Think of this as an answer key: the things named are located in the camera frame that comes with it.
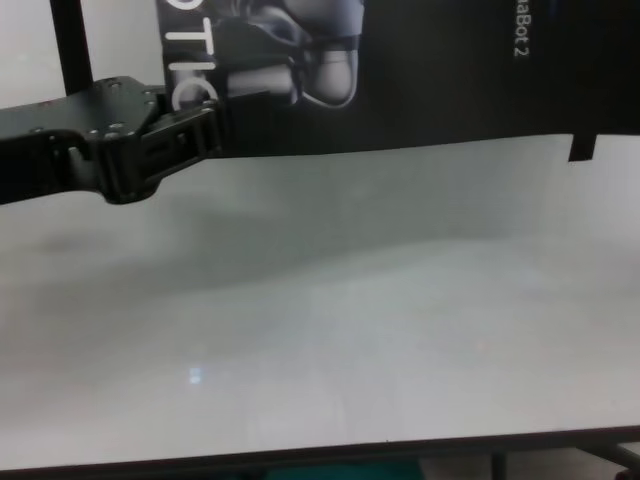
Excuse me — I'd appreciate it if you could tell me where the black robot print poster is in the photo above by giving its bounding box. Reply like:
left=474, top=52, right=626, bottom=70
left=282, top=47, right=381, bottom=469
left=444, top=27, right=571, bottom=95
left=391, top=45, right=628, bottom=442
left=157, top=0, right=640, bottom=157

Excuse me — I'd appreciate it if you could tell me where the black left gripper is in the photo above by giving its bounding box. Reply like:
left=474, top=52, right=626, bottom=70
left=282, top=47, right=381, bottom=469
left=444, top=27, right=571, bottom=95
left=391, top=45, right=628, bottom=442
left=0, top=75, right=226, bottom=205

